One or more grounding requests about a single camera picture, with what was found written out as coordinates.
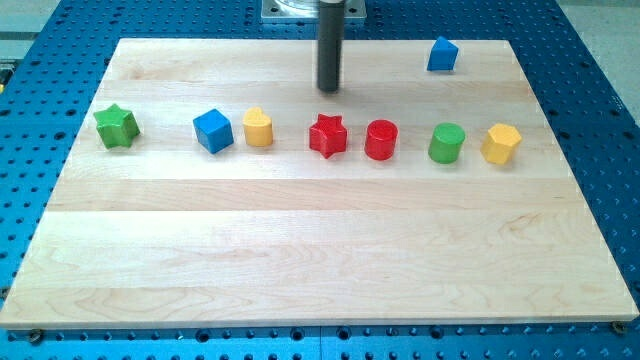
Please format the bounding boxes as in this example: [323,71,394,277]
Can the blue cube block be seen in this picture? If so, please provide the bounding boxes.
[193,109,234,154]

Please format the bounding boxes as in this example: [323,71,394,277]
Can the yellow heart block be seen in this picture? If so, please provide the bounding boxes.
[243,107,273,147]

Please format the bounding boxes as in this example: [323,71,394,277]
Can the green star block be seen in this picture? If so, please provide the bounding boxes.
[94,104,140,149]

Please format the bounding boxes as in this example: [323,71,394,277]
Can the blue triangular prism block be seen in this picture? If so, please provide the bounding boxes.
[427,36,459,71]

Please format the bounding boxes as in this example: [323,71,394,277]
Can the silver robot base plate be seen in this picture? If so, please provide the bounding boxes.
[259,0,367,24]

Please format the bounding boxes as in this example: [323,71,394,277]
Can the green cylinder block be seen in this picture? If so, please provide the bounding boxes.
[428,122,466,164]

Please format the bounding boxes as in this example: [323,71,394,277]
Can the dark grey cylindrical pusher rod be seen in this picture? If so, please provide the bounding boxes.
[316,0,346,93]

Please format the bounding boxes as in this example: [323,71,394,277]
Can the light wooden board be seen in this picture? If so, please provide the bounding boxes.
[1,39,638,330]

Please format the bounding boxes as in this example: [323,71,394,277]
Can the red star block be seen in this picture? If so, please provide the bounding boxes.
[309,114,348,159]

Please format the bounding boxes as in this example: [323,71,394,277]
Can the yellow hexagon block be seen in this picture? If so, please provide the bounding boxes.
[480,123,522,165]

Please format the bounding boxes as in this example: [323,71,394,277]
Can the red cylinder block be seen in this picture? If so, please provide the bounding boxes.
[364,119,398,161]

